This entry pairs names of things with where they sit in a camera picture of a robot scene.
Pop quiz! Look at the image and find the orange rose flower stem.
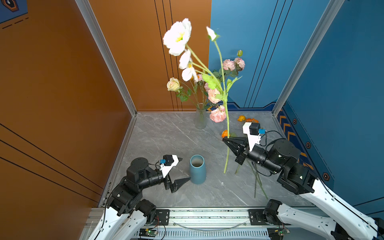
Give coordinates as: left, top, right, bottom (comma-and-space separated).
221, 130, 231, 138

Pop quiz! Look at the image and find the blue cylindrical vase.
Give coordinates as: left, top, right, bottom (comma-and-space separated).
190, 155, 207, 185

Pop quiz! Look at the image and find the pink peony flower stem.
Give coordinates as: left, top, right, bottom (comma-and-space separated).
195, 74, 209, 110

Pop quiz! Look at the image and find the red orange flower stem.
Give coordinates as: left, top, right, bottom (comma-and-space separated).
238, 116, 269, 200

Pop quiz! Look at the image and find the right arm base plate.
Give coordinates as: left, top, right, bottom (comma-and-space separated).
248, 209, 286, 226

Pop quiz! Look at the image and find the pink rose flower stem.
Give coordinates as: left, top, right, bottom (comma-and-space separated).
212, 50, 246, 82

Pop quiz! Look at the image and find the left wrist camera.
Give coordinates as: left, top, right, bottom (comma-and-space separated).
160, 155, 180, 179

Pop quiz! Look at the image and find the left aluminium corner post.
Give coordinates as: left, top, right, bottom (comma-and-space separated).
75, 0, 137, 117

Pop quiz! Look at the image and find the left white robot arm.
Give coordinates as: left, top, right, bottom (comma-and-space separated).
88, 155, 191, 240

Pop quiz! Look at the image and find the left green circuit board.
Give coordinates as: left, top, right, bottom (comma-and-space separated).
138, 229, 159, 240

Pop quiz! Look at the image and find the clear glass vase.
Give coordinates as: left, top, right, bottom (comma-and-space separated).
194, 108, 207, 130

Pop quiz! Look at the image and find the large pink ranunculus stem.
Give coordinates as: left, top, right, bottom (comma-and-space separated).
208, 88, 227, 123

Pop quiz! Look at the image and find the right aluminium corner post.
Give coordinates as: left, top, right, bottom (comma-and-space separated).
272, 0, 345, 117

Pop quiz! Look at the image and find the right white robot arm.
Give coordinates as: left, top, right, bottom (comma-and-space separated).
223, 137, 384, 240

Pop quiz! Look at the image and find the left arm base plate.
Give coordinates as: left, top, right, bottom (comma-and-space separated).
146, 209, 170, 226

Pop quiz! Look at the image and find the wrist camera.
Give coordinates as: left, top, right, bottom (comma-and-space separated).
243, 122, 266, 151
160, 155, 180, 179

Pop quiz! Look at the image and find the white poppy flower stem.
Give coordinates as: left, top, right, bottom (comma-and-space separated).
162, 18, 243, 175

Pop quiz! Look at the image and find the aluminium front rail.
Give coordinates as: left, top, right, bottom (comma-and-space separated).
79, 206, 343, 240

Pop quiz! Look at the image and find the right circuit board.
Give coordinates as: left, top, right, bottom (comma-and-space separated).
267, 228, 284, 240

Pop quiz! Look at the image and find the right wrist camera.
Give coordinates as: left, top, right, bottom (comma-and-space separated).
243, 122, 266, 151

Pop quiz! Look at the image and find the aluminium corner post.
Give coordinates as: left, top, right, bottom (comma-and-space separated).
272, 0, 345, 117
75, 0, 137, 117

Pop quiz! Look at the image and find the white rose flower stem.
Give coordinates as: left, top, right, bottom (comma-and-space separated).
167, 78, 199, 108

